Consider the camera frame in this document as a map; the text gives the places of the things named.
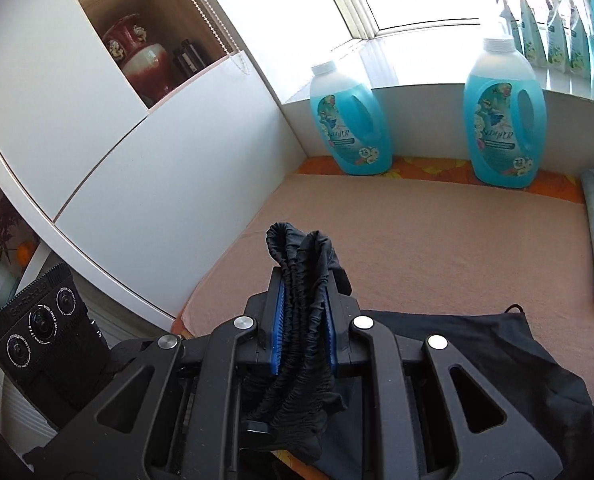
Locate white window frame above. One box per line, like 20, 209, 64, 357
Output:
312, 0, 528, 43

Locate peach blanket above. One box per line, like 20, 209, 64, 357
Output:
179, 172, 594, 396

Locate blue detergent bottle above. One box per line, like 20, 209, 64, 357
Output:
464, 37, 548, 188
309, 61, 394, 177

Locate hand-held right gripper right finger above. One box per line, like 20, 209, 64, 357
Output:
324, 280, 554, 480

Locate red and white vase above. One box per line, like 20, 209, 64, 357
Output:
102, 15, 175, 102

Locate dark grey pants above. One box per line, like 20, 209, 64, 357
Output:
242, 221, 594, 480

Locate white bead chain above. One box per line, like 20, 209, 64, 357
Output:
177, 0, 249, 76

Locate white cabinet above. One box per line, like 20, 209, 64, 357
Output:
0, 0, 308, 322

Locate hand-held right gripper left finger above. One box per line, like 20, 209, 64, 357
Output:
22, 267, 285, 480

